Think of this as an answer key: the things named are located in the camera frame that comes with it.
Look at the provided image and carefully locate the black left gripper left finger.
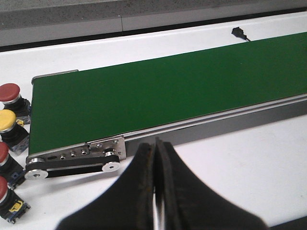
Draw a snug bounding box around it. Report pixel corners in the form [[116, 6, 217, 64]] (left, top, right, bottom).
[[56, 143, 154, 230]]

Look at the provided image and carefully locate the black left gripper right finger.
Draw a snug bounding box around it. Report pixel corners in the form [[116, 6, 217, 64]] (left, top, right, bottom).
[[154, 138, 268, 230]]

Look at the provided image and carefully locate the black conveyor drive belt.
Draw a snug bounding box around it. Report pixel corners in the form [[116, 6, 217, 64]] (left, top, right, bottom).
[[24, 155, 120, 180]]

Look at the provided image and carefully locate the green conveyor belt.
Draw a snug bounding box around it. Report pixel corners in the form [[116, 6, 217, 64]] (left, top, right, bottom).
[[29, 33, 307, 156]]

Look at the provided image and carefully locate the red button bottom left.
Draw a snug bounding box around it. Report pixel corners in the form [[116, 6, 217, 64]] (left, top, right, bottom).
[[0, 176, 31, 224]]

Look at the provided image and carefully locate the red button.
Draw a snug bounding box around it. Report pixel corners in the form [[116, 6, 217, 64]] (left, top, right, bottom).
[[0, 83, 31, 125], [0, 176, 31, 224], [0, 142, 25, 189]]

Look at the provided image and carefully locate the red button left middle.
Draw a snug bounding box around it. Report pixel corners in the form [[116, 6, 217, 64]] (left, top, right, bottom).
[[0, 142, 25, 189]]

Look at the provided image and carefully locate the yellow button left side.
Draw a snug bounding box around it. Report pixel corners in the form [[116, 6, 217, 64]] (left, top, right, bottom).
[[0, 109, 29, 155]]

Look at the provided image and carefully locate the red button top left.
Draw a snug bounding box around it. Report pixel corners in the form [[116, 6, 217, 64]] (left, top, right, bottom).
[[0, 83, 31, 125]]

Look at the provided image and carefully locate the grey speckled stone counter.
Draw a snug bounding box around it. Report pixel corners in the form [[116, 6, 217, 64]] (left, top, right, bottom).
[[0, 0, 307, 46]]

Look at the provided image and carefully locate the aluminium conveyor frame rail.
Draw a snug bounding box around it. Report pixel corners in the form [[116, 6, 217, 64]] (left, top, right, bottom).
[[26, 70, 307, 165]]

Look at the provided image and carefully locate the black cable connector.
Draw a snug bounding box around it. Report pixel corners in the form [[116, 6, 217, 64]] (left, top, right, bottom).
[[231, 27, 251, 42]]

